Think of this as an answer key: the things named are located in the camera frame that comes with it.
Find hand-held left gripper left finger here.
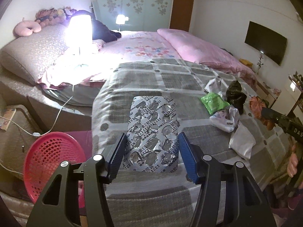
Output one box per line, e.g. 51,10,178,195
26,132,127,227

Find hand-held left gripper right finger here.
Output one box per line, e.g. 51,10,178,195
178,132,277,227

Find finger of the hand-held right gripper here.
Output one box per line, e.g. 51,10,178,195
260,107,287,131

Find silver blister pack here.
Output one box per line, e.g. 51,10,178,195
122,95,180,174

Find black plastic bag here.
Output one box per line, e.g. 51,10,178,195
225,80,247,114

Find white printed plastic bag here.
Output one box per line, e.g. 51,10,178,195
209,106,241,133

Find pink plastic mesh basket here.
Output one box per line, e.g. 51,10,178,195
23,132,87,210

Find person's right hand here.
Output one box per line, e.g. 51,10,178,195
287,144,299,178

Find white cabinet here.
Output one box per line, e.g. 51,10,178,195
280,74,303,121

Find white crumpled paper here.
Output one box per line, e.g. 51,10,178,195
228,124,256,159

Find purple mat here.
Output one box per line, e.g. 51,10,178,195
63,131,94,147

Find green packet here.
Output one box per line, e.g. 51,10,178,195
200,92,230,114

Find artificial flower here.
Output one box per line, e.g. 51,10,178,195
256,53,265,74

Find white crumpled plastic bag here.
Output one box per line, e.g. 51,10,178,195
204,78,224,95

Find grey satin sheet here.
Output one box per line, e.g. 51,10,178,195
43,80,107,107

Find grey checked blanket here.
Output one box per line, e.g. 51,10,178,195
91,60,294,227

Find grey nightstand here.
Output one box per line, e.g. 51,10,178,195
0,104,48,178

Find pink quilt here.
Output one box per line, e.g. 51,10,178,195
157,28,258,83

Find pink floral bed sheet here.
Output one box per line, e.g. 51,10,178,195
37,31,187,86

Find grey upholstered bed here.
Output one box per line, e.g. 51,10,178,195
0,24,294,227

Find dark clothes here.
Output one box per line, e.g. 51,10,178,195
76,9,122,42

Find white table lamp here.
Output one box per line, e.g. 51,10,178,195
66,15,93,70

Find grey patterned headboard cushion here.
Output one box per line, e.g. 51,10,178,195
0,24,71,86

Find brown wooden door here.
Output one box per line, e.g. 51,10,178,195
169,0,195,32

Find multicoloured plush toy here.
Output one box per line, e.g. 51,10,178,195
60,6,77,19

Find brown plush toy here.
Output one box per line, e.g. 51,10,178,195
35,8,67,26

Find floral sliding door wardrobe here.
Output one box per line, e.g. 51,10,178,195
91,0,176,32

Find pink neck pillow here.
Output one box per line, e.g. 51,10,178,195
13,19,42,37

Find black wall television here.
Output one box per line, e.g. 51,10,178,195
244,21,288,66

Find white lamp cable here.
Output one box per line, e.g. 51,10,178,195
0,83,76,138

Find white charging cable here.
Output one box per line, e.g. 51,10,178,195
0,158,25,176

